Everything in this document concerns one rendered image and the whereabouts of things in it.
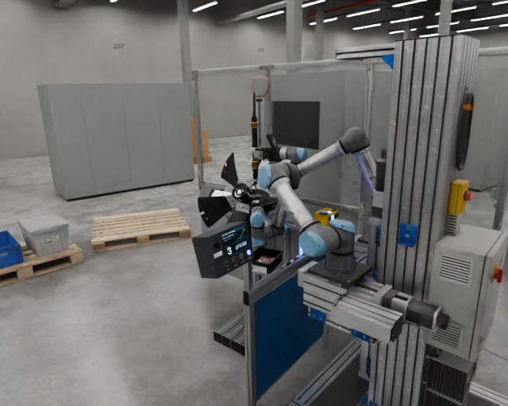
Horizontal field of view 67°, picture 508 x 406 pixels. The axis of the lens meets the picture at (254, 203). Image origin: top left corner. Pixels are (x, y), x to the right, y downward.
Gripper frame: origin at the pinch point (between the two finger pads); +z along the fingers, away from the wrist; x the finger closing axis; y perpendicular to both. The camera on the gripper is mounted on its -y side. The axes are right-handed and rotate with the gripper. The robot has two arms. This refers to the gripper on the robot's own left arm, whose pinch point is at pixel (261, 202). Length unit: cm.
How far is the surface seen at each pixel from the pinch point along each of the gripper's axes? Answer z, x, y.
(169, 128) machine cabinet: 551, -21, 188
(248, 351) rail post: -54, 67, 15
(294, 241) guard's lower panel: 77, 59, -21
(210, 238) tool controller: -78, -9, 21
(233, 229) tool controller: -66, -8, 12
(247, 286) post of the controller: -54, 28, 10
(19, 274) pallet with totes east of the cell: 125, 83, 264
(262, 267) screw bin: -24.7, 32.2, 3.3
